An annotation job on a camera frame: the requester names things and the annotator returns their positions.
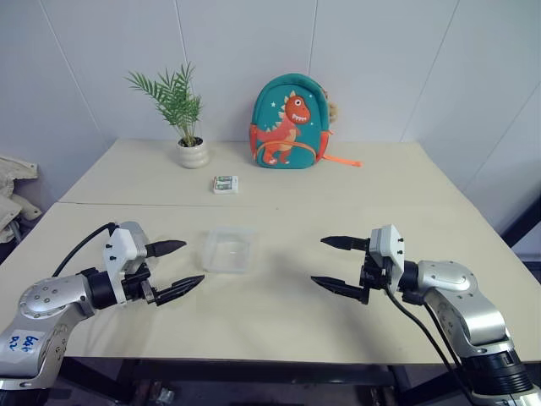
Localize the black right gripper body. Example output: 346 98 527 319
358 249 393 292

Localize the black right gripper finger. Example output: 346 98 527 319
310 275 369 305
320 235 371 252

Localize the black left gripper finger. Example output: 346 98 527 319
154 274 206 308
145 239 188 258

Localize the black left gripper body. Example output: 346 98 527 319
120 261 159 305

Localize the clear plastic container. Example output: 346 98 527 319
199 226 260 275

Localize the white battery box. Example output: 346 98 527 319
212 174 241 195

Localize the white ribbed plant pot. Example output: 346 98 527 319
176 136 210 170

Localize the white handwritten label sticker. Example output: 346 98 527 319
0 326 48 365

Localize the teal dinosaur backpack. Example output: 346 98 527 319
249 73 363 170

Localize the brown plush backpack charm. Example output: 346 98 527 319
323 87 342 124

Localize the green palm plant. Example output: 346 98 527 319
125 62 204 147

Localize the beige cloth jacket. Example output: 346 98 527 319
0 155 44 245

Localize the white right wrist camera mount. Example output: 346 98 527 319
368 223 407 294

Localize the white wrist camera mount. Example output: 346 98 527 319
368 223 407 294
102 221 150 305

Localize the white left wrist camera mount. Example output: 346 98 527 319
102 221 150 305

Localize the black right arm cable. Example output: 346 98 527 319
383 283 456 406
422 300 478 406

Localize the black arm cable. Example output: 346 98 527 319
422 300 478 406
383 283 456 406
51 222 117 278

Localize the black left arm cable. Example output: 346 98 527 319
51 222 117 278

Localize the black table frame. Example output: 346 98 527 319
58 357 470 406

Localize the black metal stand frame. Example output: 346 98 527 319
500 184 541 264

